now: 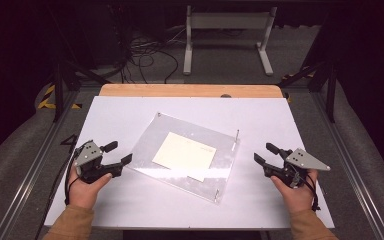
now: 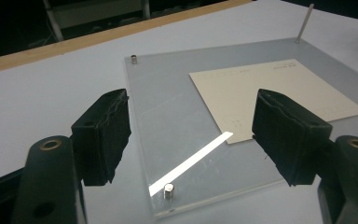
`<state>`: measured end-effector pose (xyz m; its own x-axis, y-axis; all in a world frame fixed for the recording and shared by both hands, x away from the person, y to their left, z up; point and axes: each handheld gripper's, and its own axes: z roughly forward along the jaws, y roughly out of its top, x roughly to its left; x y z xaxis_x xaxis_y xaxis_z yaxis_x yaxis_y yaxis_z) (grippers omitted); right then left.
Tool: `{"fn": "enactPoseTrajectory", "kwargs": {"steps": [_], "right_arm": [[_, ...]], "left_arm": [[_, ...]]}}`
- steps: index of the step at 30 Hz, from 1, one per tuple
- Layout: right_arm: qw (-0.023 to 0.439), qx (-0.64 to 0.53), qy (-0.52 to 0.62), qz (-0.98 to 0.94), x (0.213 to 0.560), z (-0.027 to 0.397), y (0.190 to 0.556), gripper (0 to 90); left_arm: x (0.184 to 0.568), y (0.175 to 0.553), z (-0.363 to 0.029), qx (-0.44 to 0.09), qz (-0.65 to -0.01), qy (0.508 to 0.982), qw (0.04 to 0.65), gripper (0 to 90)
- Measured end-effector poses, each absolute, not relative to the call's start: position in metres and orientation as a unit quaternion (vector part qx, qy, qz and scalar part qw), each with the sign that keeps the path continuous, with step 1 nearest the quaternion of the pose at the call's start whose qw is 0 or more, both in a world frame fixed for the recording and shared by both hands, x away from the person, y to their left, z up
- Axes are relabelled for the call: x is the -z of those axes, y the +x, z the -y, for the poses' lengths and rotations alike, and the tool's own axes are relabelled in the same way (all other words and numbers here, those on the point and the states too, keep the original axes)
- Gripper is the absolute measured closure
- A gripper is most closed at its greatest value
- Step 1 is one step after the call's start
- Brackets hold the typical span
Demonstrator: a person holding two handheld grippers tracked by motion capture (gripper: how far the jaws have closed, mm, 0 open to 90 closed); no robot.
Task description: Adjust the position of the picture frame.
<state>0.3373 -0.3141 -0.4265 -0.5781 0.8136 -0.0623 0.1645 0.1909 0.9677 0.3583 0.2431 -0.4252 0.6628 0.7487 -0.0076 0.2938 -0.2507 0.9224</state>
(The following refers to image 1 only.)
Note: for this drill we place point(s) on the person's left hand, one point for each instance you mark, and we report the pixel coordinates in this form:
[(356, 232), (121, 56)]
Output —
[(85, 193)]

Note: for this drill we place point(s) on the yellow black hazard tape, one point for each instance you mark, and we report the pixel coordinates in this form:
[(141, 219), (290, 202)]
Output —
[(295, 75), (48, 96)]

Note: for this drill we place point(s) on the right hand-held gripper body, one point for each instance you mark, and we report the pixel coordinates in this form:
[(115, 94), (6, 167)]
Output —
[(305, 160)]

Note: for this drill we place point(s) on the white board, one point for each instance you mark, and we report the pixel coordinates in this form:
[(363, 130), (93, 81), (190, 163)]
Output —
[(246, 116)]

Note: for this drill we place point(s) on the black tripod stand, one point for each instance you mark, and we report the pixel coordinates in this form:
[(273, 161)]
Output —
[(331, 93), (58, 90)]

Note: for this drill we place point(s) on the grey metal stand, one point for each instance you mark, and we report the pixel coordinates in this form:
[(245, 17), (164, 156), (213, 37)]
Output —
[(228, 20)]

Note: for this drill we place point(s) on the aluminium rail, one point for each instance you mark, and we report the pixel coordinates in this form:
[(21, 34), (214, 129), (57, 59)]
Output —
[(353, 173), (30, 173)]

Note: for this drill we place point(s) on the painting print card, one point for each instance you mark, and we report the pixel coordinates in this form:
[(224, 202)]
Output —
[(184, 155)]

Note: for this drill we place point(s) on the wooden table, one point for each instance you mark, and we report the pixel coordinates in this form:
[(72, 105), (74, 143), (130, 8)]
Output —
[(180, 90)]

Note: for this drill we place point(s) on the clear acrylic photo frame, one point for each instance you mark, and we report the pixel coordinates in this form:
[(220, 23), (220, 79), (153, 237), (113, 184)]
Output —
[(166, 133)]

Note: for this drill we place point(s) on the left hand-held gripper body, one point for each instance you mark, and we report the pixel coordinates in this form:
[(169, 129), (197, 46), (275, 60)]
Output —
[(87, 155)]

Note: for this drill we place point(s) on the person's right hand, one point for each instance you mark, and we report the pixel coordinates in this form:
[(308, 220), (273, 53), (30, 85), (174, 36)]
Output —
[(296, 196)]

